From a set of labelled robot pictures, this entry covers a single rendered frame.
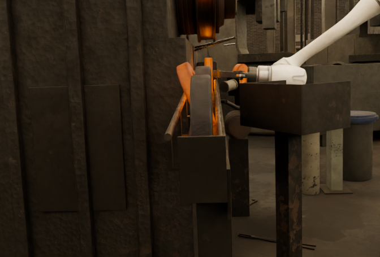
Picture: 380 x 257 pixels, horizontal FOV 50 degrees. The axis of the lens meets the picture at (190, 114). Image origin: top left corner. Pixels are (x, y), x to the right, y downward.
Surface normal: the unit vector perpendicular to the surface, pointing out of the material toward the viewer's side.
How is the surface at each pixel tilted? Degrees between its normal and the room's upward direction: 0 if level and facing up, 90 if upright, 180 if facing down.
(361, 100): 90
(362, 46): 90
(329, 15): 90
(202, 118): 72
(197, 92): 44
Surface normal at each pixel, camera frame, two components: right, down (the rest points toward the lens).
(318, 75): 0.21, 0.11
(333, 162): -0.05, 0.12
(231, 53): -0.29, 0.12
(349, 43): -0.96, 0.07
